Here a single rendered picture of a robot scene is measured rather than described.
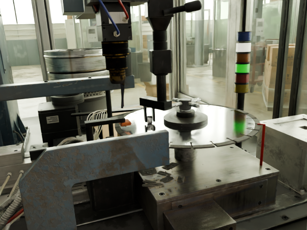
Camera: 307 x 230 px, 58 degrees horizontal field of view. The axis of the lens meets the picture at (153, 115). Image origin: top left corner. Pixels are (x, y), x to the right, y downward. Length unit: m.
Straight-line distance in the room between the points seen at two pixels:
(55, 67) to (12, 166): 0.60
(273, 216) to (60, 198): 0.47
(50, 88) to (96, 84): 0.12
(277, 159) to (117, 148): 0.50
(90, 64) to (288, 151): 0.84
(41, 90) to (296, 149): 0.68
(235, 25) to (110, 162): 0.93
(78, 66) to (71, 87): 0.43
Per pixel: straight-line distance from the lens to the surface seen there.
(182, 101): 0.67
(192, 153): 0.70
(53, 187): 0.47
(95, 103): 1.31
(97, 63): 1.25
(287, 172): 0.82
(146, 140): 0.47
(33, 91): 0.81
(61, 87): 0.81
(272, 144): 0.84
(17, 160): 0.78
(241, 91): 0.92
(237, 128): 0.65
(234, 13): 1.27
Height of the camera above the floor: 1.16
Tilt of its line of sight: 16 degrees down
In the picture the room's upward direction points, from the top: 2 degrees counter-clockwise
